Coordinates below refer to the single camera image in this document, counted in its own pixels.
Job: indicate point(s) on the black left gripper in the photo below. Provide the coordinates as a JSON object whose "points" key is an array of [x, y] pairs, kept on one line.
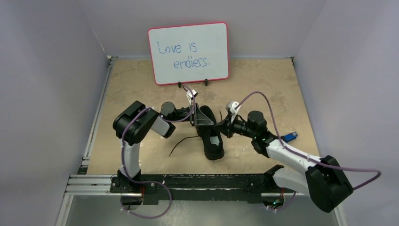
{"points": [[200, 118]]}

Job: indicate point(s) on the aluminium extrusion rail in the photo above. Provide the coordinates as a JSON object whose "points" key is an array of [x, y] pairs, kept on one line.
{"points": [[87, 185]]}

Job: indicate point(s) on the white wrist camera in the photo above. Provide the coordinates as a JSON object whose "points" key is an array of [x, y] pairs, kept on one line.
{"points": [[232, 110], [191, 94]]}

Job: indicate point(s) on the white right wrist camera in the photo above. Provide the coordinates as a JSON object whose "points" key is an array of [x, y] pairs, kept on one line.
{"points": [[232, 110]]}

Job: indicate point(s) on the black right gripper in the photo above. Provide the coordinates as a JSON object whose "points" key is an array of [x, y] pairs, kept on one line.
{"points": [[229, 126]]}

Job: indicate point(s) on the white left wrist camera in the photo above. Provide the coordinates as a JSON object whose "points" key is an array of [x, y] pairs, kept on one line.
{"points": [[191, 94]]}

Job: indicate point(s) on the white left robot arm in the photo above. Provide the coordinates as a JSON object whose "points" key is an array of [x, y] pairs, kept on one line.
{"points": [[133, 124]]}

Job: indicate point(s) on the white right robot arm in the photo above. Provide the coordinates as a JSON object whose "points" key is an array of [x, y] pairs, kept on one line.
{"points": [[320, 178]]}

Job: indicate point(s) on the red framed whiteboard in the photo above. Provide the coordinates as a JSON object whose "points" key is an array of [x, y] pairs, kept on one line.
{"points": [[189, 53]]}

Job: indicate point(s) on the blue black marker eraser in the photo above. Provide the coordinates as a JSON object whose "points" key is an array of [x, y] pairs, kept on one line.
{"points": [[289, 137]]}

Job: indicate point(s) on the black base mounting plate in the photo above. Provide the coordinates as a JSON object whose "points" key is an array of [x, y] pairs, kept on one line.
{"points": [[153, 199]]}

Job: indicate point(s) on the black shoe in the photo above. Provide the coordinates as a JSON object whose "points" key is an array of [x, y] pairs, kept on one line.
{"points": [[212, 142]]}

